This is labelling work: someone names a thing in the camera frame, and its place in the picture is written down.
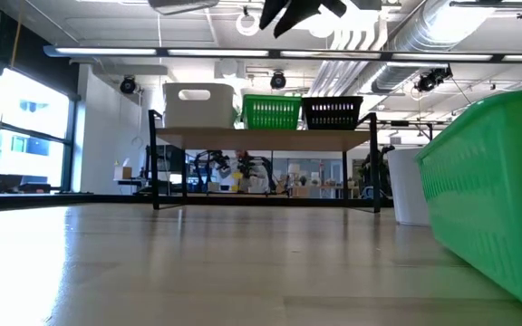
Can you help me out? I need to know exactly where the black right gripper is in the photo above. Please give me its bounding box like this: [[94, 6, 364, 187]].
[[259, 0, 348, 38]]

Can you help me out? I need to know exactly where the green slotted plastic basket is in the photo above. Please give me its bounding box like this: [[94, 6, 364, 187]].
[[413, 87, 522, 317], [242, 96, 303, 131], [241, 93, 304, 100]]

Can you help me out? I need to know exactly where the wooden shelf with black legs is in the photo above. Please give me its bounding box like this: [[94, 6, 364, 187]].
[[147, 109, 382, 214]]

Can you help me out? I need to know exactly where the black ceiling spotlight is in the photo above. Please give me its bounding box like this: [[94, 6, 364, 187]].
[[119, 75, 138, 95], [413, 66, 453, 94], [269, 71, 287, 91]]

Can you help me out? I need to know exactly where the long ceiling light bar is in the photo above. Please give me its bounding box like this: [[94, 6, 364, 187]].
[[43, 43, 522, 63]]

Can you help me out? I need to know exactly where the person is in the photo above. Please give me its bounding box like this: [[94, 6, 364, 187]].
[[236, 150, 272, 195]]

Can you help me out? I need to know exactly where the black aluminium crossbar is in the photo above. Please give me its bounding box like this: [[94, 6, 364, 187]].
[[0, 193, 394, 210]]

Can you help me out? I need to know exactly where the large window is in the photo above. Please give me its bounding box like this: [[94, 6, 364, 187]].
[[0, 67, 79, 195]]

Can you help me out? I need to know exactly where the white ring lamp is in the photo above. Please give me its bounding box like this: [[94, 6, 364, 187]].
[[236, 11, 262, 37]]

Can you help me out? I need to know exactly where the silver ventilation duct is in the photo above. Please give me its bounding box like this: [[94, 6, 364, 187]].
[[370, 0, 498, 94]]

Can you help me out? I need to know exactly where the black background rig frame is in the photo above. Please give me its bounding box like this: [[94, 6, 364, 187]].
[[376, 118, 434, 150]]

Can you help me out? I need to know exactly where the black ceiling rail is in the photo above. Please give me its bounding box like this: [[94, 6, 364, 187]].
[[449, 0, 522, 20]]

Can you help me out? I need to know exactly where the yellow hanging cable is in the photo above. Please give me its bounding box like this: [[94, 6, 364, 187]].
[[10, 13, 23, 69]]

